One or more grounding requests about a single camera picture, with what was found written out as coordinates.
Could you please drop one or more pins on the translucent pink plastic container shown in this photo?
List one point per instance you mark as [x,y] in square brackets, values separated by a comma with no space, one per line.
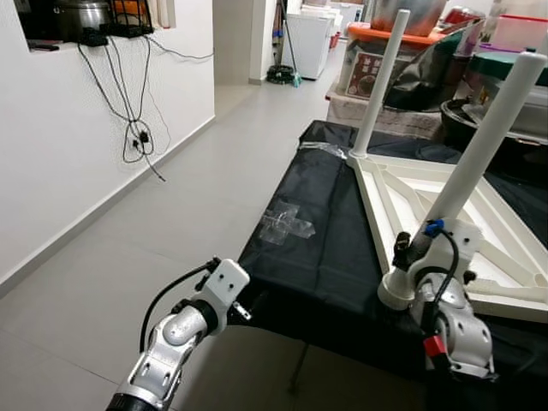
[522,30]

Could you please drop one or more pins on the green pot lid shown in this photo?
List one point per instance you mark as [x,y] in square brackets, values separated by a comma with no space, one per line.
[492,67]

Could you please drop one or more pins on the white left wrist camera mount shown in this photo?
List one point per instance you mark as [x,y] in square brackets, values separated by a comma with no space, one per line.
[227,282]

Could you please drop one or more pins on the steel cooking pot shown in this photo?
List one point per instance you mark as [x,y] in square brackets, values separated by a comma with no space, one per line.
[424,13]

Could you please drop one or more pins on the black tablecloth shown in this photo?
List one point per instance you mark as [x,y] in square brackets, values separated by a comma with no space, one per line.
[325,282]

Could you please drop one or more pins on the shiny black bag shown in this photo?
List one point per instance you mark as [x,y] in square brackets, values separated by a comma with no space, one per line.
[428,77]

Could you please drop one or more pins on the clear tape strip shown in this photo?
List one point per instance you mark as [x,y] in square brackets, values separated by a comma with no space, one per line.
[324,149]

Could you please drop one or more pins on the clear tape cross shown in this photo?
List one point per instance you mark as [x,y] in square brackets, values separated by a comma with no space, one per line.
[287,224]

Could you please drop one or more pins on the black wok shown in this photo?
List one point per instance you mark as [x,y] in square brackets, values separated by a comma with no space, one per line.
[458,124]

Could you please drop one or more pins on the grey metal table leg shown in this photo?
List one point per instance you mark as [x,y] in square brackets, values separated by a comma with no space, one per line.
[300,368]

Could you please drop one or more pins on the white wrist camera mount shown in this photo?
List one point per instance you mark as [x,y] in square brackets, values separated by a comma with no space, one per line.
[454,248]
[227,282]

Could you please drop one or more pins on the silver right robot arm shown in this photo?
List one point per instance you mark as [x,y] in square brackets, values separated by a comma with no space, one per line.
[458,330]

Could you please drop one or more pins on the white chest freezer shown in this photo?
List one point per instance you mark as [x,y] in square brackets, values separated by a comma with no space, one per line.
[310,43]

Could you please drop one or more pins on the clear plastic storage container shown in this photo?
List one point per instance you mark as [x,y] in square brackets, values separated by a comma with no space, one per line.
[535,107]

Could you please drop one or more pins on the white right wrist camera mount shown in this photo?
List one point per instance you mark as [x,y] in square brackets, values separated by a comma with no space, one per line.
[454,248]

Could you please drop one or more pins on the black power plug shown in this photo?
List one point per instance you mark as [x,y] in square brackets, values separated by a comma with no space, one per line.
[144,136]

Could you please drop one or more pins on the silver rice cooker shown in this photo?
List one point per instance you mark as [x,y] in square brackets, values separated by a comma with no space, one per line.
[84,15]

